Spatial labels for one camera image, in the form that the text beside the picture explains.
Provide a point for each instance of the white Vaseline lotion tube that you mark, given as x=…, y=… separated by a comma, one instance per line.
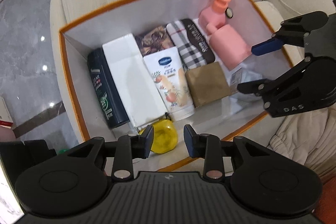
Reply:
x=166, y=70

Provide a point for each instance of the dark green shampoo bottle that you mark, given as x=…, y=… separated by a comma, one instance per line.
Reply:
x=105, y=89

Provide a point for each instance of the yellow plastic object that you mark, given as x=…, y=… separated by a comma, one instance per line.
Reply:
x=165, y=136

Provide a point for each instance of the plaid fabric pouch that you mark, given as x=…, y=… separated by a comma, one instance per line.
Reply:
x=189, y=54

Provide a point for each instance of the orange rimmed storage box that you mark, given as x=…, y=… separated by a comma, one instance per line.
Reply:
x=224, y=118

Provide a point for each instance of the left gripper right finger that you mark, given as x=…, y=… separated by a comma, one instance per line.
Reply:
x=207, y=147

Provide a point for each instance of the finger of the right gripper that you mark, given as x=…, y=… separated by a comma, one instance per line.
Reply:
x=262, y=88
x=292, y=32

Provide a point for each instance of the white rectangular box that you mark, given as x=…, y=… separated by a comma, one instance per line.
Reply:
x=139, y=95

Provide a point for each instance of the brown patterned box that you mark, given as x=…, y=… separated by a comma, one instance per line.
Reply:
x=154, y=41

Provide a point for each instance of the clear plastic bag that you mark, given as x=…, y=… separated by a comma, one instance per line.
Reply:
x=245, y=82

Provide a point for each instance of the pink rectangular bottle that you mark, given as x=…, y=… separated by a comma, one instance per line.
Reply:
x=228, y=45

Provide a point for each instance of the pink pump bottle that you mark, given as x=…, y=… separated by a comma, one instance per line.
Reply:
x=213, y=17

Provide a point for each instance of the small round black compact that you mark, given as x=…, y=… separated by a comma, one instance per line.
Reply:
x=229, y=13

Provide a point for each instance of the black oval case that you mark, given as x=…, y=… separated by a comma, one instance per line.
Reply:
x=196, y=38

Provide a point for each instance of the beige crumpled cloth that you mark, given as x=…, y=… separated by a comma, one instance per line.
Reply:
x=309, y=139

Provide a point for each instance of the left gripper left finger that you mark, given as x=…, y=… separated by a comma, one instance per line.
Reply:
x=131, y=147

